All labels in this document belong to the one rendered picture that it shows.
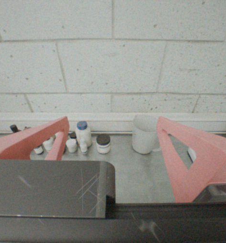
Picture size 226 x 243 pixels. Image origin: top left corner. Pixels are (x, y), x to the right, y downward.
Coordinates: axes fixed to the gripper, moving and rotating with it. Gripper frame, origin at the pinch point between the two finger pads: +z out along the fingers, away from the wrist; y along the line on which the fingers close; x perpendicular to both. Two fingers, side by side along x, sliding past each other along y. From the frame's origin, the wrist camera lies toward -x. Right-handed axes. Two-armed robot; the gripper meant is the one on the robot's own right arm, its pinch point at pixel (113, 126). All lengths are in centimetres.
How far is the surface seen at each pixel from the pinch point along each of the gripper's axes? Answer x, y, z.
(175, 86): 13, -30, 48
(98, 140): 32.7, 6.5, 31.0
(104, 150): 37.4, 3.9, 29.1
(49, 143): 34, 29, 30
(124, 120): 31, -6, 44
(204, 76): 8, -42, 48
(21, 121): 31, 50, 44
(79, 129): 29.3, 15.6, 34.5
